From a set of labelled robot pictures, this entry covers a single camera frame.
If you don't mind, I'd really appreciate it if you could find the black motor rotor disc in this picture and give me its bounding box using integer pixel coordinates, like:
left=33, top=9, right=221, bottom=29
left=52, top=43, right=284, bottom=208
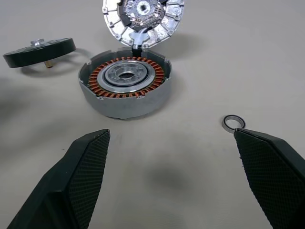
left=2, top=37, right=77, bottom=70

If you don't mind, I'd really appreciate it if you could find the grey motor stator housing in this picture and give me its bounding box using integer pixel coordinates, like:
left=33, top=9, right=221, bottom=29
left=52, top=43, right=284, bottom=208
left=77, top=46, right=173, bottom=121

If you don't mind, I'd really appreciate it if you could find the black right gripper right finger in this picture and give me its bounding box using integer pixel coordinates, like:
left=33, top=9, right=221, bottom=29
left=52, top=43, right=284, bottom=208
left=233, top=128, right=305, bottom=229

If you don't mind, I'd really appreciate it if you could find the white cable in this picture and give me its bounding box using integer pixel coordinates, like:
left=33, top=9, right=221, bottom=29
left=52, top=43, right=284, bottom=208
left=132, top=28, right=150, bottom=57

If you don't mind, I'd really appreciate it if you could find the silver motor end cover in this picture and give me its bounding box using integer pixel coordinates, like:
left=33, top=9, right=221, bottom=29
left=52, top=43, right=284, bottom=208
left=102, top=0, right=185, bottom=48

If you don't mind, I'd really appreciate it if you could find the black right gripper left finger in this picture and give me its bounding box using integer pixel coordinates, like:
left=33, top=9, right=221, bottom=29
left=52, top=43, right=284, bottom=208
left=6, top=129, right=111, bottom=229

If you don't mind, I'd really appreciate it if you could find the small steel bearing ring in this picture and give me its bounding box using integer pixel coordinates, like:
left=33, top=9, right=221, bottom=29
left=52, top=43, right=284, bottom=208
left=221, top=114, right=246, bottom=134

